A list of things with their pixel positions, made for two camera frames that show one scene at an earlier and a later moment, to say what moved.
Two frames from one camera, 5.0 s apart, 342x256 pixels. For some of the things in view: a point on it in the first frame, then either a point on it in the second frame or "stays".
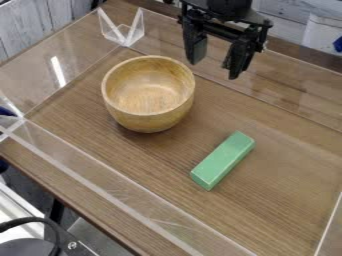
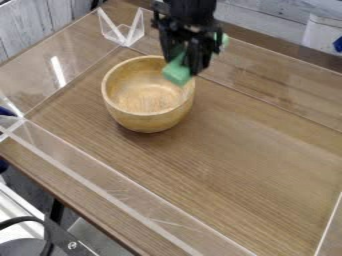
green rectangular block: (221, 160) to (177, 70)
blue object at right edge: (336, 44) stays
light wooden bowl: (147, 91) stays
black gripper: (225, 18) to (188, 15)
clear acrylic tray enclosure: (127, 177) stays
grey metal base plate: (85, 240) stays
